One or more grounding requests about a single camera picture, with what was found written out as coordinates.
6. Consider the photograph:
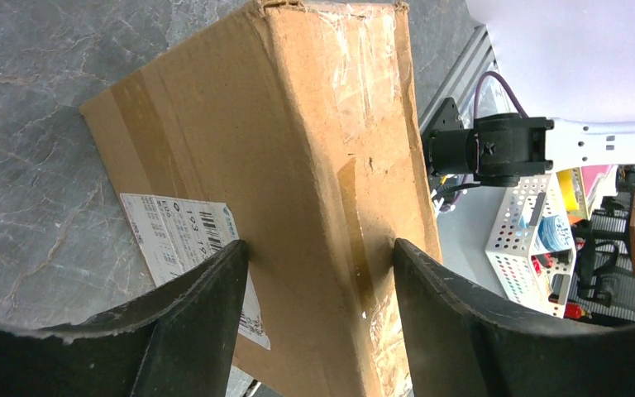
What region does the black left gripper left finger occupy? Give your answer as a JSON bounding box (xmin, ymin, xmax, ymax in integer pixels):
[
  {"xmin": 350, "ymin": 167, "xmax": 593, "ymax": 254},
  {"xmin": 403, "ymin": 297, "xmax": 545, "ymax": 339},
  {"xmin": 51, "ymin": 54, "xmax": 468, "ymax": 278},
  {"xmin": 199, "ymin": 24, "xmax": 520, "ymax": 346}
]
[{"xmin": 0, "ymin": 241, "xmax": 248, "ymax": 396}]

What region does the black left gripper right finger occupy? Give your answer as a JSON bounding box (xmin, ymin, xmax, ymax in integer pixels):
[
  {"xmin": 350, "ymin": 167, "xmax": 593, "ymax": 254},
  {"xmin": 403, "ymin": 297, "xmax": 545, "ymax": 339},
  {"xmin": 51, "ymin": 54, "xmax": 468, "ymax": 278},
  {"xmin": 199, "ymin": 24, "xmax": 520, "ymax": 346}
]
[{"xmin": 393, "ymin": 238, "xmax": 635, "ymax": 396}]

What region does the brown cardboard box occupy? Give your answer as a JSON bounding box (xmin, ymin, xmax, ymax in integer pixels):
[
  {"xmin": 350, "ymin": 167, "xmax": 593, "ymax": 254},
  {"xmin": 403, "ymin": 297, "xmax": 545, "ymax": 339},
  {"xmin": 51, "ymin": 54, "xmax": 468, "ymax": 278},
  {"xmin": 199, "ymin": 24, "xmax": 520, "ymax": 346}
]
[{"xmin": 80, "ymin": 1, "xmax": 440, "ymax": 396}]

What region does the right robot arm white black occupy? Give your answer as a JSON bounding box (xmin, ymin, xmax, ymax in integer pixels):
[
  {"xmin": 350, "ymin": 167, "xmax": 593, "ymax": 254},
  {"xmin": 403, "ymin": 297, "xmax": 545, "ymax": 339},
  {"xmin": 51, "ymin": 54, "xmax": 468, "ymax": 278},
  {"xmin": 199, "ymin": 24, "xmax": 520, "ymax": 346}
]
[{"xmin": 423, "ymin": 113, "xmax": 635, "ymax": 187}]

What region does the white perforated storage basket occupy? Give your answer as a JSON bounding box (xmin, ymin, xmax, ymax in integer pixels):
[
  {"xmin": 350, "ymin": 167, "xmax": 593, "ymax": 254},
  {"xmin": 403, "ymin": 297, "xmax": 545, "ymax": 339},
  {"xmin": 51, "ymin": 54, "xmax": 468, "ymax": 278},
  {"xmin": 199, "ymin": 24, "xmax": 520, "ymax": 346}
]
[{"xmin": 485, "ymin": 175, "xmax": 576, "ymax": 318}]

